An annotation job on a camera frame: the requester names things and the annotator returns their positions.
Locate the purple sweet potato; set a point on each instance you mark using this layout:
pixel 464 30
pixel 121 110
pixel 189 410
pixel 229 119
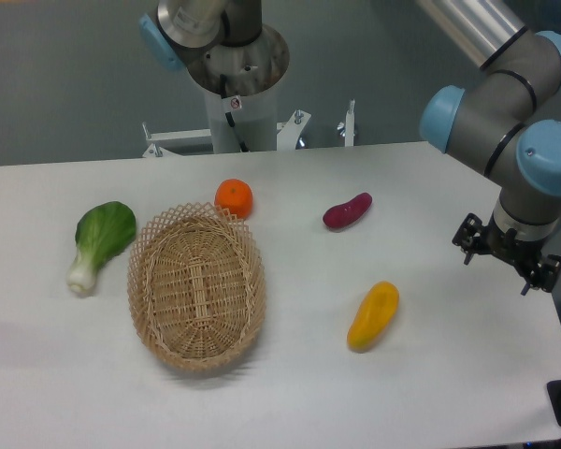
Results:
pixel 348 213

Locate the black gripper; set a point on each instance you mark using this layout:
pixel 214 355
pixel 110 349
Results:
pixel 541 272

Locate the woven wicker basket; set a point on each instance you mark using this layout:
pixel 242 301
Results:
pixel 196 287

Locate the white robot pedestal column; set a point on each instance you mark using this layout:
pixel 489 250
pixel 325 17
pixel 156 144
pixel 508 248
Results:
pixel 242 123

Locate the green bok choy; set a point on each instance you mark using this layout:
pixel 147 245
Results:
pixel 102 233

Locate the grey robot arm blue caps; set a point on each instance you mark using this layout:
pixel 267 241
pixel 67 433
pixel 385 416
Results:
pixel 237 61

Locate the yellow orange mango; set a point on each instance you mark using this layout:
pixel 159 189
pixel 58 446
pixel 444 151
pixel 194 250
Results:
pixel 375 313

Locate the orange tangerine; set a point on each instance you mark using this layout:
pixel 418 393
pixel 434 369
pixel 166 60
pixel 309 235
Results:
pixel 236 196

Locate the white metal mounting frame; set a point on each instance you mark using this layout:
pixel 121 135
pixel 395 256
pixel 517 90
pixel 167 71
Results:
pixel 291 136

